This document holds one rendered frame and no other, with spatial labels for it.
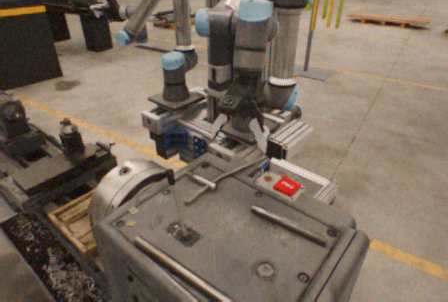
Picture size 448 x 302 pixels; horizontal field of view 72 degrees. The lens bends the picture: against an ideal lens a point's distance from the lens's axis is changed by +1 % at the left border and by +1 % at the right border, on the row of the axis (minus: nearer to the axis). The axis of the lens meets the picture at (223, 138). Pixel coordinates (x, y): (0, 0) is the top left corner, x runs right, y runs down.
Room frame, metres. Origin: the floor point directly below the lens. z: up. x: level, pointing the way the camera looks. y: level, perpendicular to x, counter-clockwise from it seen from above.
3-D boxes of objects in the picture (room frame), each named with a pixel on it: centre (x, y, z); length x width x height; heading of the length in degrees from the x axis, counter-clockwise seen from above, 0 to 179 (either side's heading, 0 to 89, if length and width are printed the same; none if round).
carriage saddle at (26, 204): (1.25, 0.82, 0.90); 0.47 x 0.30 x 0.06; 140
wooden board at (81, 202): (0.98, 0.50, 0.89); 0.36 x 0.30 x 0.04; 140
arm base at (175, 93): (1.57, 0.26, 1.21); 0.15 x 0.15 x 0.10
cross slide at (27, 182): (1.23, 0.78, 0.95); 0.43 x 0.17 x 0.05; 140
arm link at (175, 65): (1.58, 0.26, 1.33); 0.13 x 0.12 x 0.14; 160
